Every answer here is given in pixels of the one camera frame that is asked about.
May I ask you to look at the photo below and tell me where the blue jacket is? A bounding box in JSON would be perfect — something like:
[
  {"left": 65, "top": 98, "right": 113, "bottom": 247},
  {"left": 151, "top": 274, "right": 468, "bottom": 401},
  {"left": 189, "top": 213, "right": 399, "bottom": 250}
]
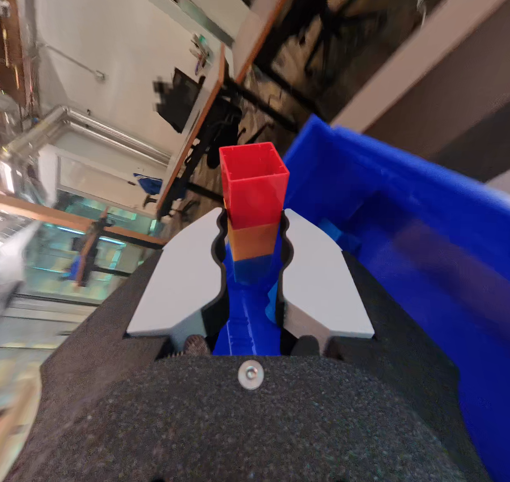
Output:
[{"left": 133, "top": 172, "right": 163, "bottom": 196}]

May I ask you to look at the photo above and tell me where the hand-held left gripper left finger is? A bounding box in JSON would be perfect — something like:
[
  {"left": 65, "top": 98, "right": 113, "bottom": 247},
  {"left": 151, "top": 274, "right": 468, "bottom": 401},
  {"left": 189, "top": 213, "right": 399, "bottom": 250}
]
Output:
[{"left": 127, "top": 207, "right": 230, "bottom": 338}]

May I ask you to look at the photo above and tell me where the wooden-edged desk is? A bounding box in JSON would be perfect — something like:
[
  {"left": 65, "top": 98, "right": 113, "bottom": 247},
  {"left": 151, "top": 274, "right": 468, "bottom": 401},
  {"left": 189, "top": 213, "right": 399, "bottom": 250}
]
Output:
[
  {"left": 233, "top": 0, "right": 309, "bottom": 84},
  {"left": 155, "top": 44, "right": 228, "bottom": 220}
]

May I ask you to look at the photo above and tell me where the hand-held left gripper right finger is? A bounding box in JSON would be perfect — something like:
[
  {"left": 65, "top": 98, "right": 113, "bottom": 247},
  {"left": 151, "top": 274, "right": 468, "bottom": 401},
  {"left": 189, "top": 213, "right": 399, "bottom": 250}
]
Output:
[{"left": 276, "top": 209, "right": 375, "bottom": 339}]

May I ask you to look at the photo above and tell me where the yellow mega block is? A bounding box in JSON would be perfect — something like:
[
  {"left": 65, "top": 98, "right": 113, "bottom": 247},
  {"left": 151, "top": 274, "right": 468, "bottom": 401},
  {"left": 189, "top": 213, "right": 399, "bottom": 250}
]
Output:
[{"left": 226, "top": 222, "right": 281, "bottom": 261}]

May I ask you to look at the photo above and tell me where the blue mega block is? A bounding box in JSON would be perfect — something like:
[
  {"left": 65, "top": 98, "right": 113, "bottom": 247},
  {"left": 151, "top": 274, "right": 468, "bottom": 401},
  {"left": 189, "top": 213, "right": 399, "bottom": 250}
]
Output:
[
  {"left": 232, "top": 256, "right": 276, "bottom": 284},
  {"left": 319, "top": 218, "right": 344, "bottom": 244}
]

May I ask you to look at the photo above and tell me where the red mega block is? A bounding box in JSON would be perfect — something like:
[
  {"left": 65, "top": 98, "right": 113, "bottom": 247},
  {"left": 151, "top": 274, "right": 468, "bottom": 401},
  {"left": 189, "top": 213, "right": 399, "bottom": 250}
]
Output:
[{"left": 219, "top": 143, "right": 290, "bottom": 229}]

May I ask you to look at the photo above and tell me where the blue plastic bin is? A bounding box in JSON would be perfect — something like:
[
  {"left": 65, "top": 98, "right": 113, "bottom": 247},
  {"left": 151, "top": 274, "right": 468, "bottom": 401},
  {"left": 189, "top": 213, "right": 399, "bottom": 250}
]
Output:
[{"left": 211, "top": 113, "right": 510, "bottom": 482}]

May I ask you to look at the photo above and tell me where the standing desk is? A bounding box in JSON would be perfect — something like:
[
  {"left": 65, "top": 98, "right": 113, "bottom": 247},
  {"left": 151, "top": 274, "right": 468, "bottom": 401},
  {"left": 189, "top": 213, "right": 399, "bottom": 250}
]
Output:
[{"left": 60, "top": 209, "right": 134, "bottom": 288}]

